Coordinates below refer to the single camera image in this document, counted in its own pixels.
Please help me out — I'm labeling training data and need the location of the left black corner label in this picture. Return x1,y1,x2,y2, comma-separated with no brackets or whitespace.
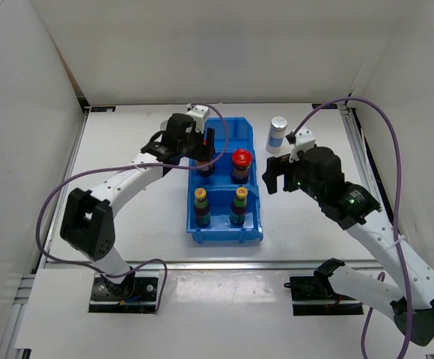
90,106,116,113

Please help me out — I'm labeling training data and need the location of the black corner label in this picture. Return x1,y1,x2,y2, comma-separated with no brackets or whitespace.
90,106,116,113
311,103,338,109

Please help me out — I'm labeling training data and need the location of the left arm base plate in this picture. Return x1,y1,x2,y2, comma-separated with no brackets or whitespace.
88,274,159,314

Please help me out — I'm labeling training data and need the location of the yellow-cap sauce bottle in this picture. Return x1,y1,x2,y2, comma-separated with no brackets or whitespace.
193,187,210,226
230,187,248,225

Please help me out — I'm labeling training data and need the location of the red-lid sauce jar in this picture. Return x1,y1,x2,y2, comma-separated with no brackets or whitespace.
195,161,216,177
230,149,252,184

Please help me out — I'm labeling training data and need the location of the blue bin near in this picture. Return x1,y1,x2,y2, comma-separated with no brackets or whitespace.
186,185,263,244

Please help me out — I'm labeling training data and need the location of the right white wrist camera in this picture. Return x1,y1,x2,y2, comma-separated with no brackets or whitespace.
286,126,316,163

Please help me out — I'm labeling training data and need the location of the blue bin middle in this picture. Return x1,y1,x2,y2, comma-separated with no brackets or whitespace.
188,150,258,190

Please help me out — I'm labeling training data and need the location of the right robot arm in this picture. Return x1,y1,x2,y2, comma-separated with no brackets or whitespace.
263,146,434,346

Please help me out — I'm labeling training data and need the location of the right side aluminium rail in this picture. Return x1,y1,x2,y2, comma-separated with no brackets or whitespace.
337,105,434,359

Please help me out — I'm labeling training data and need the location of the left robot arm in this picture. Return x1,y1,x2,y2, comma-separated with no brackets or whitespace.
60,105,215,300

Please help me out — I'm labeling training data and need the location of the left side aluminium rail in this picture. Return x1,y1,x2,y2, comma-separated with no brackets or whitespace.
0,107,90,358

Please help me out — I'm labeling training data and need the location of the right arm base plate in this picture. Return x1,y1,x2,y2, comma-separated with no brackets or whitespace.
284,276,364,316

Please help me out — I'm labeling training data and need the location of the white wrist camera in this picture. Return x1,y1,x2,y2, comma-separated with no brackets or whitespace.
286,126,316,163
186,104,210,134

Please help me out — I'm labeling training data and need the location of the aluminium table edge rail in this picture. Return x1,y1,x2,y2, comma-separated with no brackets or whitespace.
36,260,383,271

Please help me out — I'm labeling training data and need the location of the blue bin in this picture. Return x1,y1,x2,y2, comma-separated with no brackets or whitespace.
205,117,254,156
186,185,263,244
188,150,258,190

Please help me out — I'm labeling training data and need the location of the blue bin far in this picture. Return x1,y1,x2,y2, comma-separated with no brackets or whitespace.
205,117,254,156

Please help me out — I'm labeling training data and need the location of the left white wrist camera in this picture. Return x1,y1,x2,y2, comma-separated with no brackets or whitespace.
186,104,210,134

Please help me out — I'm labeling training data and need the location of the silver-capped spice shaker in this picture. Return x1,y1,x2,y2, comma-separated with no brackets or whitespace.
266,116,288,153

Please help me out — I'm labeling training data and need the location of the right black corner label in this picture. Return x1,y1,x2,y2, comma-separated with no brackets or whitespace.
311,103,338,109

